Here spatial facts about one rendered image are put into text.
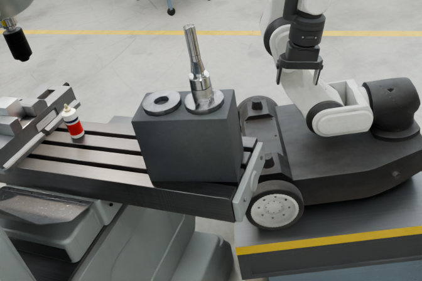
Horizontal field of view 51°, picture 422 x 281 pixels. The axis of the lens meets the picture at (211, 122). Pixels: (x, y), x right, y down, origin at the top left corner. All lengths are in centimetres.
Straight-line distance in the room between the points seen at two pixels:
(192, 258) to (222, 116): 98
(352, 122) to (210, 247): 75
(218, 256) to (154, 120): 99
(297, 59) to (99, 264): 79
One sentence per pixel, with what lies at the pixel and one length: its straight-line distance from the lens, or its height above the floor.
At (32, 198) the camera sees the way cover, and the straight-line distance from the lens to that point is 133.
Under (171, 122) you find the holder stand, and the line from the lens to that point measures 97.
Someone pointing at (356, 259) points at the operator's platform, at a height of 25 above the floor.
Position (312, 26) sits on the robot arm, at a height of 113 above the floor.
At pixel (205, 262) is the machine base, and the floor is 20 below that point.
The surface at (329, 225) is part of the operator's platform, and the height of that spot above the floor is 40.
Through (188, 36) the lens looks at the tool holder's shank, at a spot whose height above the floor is 126.
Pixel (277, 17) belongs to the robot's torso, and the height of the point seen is 108.
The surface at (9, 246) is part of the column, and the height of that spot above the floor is 96.
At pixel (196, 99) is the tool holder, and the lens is 97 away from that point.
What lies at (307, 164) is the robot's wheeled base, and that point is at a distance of 158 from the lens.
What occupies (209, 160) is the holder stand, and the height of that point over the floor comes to 97.
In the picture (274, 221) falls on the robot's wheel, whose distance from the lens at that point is 159.
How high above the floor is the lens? 163
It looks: 35 degrees down
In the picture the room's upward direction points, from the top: 11 degrees counter-clockwise
